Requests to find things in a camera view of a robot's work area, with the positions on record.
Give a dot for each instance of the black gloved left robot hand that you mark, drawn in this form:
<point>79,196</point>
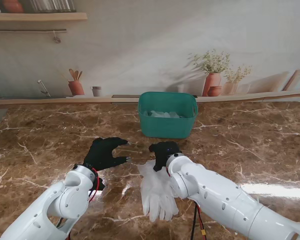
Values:
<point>100,155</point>

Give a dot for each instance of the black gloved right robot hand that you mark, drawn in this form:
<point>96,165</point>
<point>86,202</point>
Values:
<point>165,150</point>

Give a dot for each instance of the green plastic basket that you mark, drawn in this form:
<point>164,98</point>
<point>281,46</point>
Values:
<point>165,127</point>

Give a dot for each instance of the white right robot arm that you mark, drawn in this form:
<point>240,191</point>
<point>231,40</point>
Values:
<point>227,195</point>

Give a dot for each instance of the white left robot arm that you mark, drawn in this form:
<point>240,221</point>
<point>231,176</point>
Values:
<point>52,207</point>

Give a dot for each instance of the printed kitchen scene backdrop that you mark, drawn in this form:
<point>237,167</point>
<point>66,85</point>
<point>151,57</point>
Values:
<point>150,37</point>

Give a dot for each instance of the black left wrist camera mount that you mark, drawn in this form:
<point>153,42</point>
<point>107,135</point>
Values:
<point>100,185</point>

